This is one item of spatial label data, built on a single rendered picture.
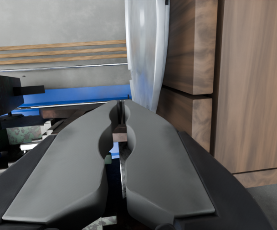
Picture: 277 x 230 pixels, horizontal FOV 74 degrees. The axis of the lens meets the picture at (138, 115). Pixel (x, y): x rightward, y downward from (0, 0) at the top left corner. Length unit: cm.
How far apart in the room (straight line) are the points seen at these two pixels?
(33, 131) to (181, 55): 107
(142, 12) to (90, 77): 183
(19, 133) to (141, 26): 105
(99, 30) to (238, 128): 198
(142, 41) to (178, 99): 9
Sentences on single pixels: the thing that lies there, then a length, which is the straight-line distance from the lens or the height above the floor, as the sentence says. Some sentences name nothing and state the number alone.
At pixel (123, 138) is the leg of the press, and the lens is 62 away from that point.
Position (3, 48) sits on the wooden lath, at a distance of 211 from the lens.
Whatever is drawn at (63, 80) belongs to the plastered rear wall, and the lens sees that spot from 210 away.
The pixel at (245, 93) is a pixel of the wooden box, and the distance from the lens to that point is 18.
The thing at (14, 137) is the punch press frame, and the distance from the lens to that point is 123.
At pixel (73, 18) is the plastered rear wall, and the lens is 216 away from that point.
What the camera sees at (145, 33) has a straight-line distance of 24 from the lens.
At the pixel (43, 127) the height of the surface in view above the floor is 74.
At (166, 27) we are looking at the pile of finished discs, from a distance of 21.
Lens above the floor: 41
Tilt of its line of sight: 7 degrees down
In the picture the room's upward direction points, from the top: 95 degrees counter-clockwise
